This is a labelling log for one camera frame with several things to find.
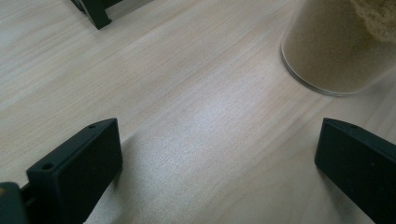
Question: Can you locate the black two-tier metal rack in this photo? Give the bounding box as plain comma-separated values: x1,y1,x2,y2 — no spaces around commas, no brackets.
70,0,125,31

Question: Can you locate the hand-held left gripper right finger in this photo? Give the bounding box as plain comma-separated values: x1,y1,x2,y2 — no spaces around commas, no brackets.
314,118,396,224

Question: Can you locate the glass jar of brown powder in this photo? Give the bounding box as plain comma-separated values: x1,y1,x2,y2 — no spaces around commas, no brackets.
279,0,396,97

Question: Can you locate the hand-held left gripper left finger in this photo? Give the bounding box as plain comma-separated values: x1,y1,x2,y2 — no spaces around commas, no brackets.
26,118,123,224

